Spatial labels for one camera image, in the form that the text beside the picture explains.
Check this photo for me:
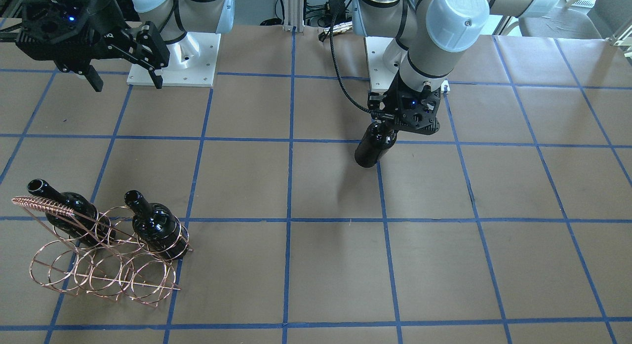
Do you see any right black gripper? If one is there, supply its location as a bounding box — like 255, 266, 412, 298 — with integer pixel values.
1, 0, 170, 92

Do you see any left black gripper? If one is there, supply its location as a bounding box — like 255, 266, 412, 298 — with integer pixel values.
368, 76, 441, 135

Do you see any dark wine bottle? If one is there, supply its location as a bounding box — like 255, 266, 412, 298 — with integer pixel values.
27, 179, 116, 247
354, 121, 397, 168

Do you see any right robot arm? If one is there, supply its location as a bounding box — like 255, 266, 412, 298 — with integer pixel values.
1, 0, 235, 92

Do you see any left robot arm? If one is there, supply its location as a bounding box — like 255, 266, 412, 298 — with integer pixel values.
352, 0, 559, 137

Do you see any dark wine bottle in basket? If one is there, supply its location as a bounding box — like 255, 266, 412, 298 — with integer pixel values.
27, 179, 116, 247

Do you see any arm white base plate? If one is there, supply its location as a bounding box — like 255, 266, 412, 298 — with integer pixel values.
127, 33, 221, 87
364, 38, 450, 94

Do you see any aluminium frame post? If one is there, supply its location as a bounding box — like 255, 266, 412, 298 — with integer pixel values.
280, 0, 306, 34

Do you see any copper wire wine basket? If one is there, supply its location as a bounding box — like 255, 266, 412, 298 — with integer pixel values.
12, 196, 181, 307

